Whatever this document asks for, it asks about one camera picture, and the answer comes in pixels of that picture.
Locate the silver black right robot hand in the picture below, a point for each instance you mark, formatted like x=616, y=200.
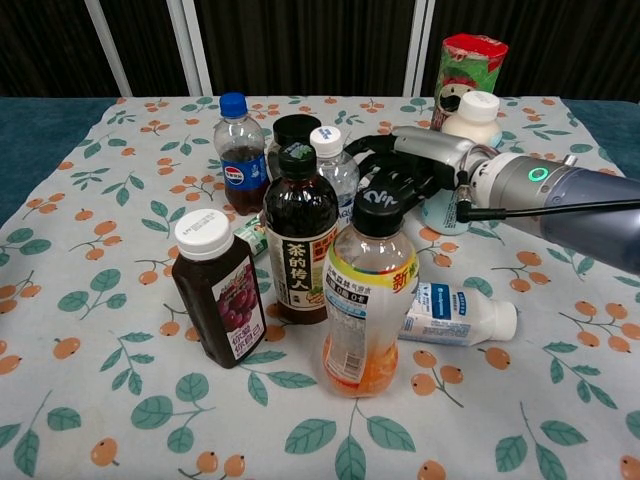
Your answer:
x=430, y=155

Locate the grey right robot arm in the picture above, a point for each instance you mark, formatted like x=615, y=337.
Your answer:
x=575, y=200

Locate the white milk bottle, pale label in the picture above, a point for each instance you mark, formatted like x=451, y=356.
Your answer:
x=475, y=120

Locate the clear water bottle white cap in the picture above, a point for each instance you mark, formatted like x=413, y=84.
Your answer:
x=340, y=175

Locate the black-lidded dark jar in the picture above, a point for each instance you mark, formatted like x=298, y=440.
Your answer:
x=300, y=225

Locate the white bottle with blue label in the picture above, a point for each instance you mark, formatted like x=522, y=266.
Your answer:
x=450, y=315

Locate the orange soda bottle black cap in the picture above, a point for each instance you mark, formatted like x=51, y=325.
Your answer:
x=365, y=310

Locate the blue cap cola bottle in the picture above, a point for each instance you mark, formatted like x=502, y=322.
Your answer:
x=240, y=170

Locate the small green white bottle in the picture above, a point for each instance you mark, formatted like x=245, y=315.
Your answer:
x=250, y=235

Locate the grape juice bottle white cap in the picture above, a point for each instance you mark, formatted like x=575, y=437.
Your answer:
x=215, y=300

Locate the red lid chips can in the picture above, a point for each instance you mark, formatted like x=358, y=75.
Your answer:
x=465, y=70

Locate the black lid glass jar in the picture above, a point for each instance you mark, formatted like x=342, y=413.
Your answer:
x=295, y=130

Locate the floral leaf print tablecloth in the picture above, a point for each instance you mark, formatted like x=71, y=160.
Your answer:
x=125, y=425

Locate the white frame post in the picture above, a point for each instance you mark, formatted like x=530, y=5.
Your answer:
x=190, y=50
x=419, y=50
x=107, y=50

